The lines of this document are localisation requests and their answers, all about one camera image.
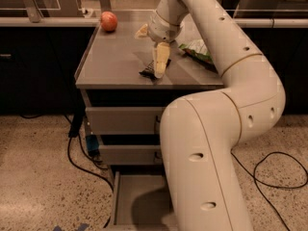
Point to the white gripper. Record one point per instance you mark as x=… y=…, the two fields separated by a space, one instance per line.
x=161 y=30

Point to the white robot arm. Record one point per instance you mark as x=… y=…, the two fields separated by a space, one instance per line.
x=199 y=130

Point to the grey drawer cabinet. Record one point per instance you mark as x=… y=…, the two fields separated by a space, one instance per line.
x=114 y=61

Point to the top grey drawer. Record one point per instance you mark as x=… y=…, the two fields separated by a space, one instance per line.
x=127 y=112

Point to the grey drawer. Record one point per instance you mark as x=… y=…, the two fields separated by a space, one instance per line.
x=127 y=112
x=141 y=200
x=130 y=150

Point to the middle grey drawer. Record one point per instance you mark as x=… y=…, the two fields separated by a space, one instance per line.
x=130 y=150

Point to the bottom grey drawer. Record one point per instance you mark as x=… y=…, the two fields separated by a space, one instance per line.
x=141 y=200

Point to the green chip bag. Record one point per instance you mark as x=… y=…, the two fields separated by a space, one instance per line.
x=198 y=50

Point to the red apple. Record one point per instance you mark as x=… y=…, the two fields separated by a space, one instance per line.
x=108 y=21

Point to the grey counter rail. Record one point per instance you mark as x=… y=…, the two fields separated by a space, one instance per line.
x=93 y=22

